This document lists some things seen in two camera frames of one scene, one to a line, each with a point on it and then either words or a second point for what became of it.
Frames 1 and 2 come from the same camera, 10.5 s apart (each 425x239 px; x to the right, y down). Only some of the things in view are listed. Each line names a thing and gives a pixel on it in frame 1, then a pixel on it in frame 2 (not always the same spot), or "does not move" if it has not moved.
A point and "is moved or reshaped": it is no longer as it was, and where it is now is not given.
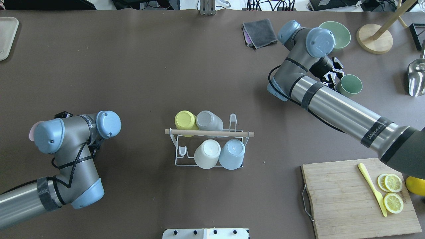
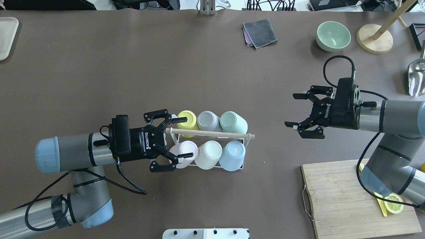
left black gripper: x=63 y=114 to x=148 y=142
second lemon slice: x=393 y=202 does not move
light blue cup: x=231 y=155 does not move
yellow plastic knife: x=379 y=196 does not move
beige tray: x=8 y=26 does not move
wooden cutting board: x=344 y=204 does not move
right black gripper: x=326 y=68 to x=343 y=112
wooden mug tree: x=376 y=39 does not move
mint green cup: x=351 y=84 is moved or reshaped
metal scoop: x=416 y=74 does not move
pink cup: x=31 y=133 to x=185 y=147
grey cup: x=207 y=120 does not move
